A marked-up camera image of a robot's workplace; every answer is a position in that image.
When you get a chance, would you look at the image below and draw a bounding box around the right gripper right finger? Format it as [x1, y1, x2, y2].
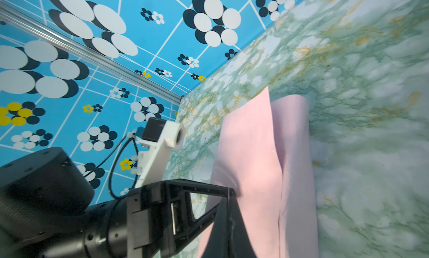
[229, 197, 256, 258]

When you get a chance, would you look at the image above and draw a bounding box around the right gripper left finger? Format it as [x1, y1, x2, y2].
[202, 198, 229, 258]

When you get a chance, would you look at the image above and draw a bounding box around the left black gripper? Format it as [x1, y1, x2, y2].
[126, 179, 235, 258]

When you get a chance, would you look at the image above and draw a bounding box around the purple wrapping paper sheet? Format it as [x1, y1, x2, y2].
[211, 89, 318, 258]

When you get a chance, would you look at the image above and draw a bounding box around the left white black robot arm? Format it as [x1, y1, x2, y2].
[1, 148, 235, 258]

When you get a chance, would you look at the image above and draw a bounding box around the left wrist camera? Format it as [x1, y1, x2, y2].
[131, 117, 186, 188]

